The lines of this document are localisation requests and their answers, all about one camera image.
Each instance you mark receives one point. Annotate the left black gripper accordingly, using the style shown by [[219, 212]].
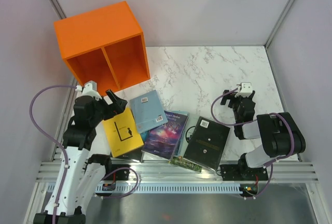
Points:
[[117, 107]]

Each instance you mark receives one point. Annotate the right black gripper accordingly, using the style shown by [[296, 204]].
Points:
[[230, 96]]

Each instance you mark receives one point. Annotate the light blue book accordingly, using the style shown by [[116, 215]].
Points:
[[147, 111]]

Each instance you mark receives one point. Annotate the yellow book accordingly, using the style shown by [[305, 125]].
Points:
[[121, 134]]

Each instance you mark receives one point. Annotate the dark Wuthering Heights book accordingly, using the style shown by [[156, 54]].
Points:
[[135, 155]]

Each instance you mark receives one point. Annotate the purple galaxy Crusoe book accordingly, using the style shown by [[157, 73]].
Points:
[[163, 140]]

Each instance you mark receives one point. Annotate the teal Jules Verne book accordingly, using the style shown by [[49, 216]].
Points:
[[180, 141]]

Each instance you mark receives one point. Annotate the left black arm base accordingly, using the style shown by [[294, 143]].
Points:
[[118, 175]]

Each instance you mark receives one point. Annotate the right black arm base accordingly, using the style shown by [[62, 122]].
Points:
[[232, 172]]

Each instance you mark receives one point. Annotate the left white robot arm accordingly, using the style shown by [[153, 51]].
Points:
[[80, 172]]

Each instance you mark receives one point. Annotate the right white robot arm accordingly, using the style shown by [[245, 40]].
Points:
[[280, 136]]

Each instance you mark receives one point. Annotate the black book with barcode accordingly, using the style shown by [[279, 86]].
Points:
[[207, 144]]

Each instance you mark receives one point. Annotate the pale Great Gatsby book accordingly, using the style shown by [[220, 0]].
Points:
[[187, 133]]

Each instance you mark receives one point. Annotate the orange wooden shelf box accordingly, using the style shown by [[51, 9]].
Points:
[[105, 45]]

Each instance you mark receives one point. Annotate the green garden book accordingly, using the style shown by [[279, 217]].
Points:
[[179, 161]]

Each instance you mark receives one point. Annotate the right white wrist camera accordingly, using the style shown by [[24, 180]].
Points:
[[244, 89]]

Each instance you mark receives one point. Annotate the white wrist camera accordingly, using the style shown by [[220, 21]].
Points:
[[244, 89], [89, 89]]

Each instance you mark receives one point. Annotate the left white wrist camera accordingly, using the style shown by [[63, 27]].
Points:
[[89, 89]]

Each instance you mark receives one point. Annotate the aluminium rail frame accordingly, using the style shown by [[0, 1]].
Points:
[[153, 170]]

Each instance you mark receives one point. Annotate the white slotted cable duct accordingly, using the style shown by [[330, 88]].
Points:
[[196, 188]]

